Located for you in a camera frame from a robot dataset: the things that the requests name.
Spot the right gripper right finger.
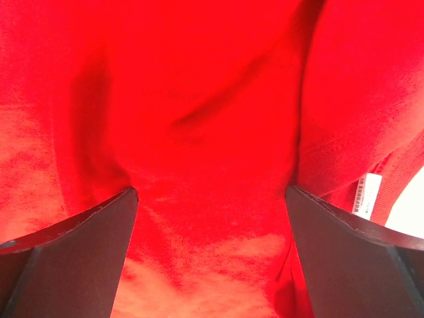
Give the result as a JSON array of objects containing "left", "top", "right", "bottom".
[{"left": 286, "top": 186, "right": 423, "bottom": 318}]

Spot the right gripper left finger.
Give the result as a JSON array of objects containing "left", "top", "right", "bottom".
[{"left": 1, "top": 188, "right": 138, "bottom": 317}]

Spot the red t shirt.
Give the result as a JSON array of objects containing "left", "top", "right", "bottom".
[{"left": 1, "top": 1, "right": 423, "bottom": 317}]

